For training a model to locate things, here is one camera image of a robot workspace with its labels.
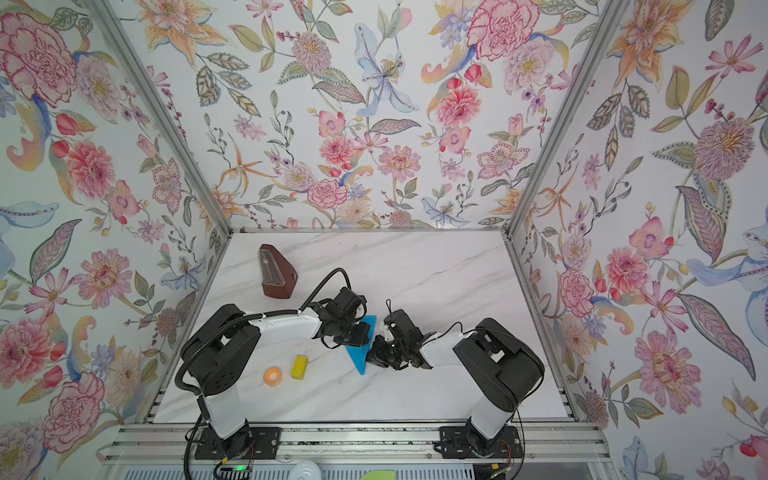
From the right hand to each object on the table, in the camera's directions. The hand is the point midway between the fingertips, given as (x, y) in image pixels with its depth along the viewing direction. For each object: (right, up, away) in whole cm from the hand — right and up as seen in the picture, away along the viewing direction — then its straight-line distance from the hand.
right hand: (361, 357), depth 88 cm
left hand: (+4, +4, +2) cm, 5 cm away
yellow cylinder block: (-17, -2, -3) cm, 18 cm away
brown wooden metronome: (-28, +23, +10) cm, 37 cm away
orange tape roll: (-25, -5, -2) cm, 26 cm away
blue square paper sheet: (-1, +1, 0) cm, 2 cm away
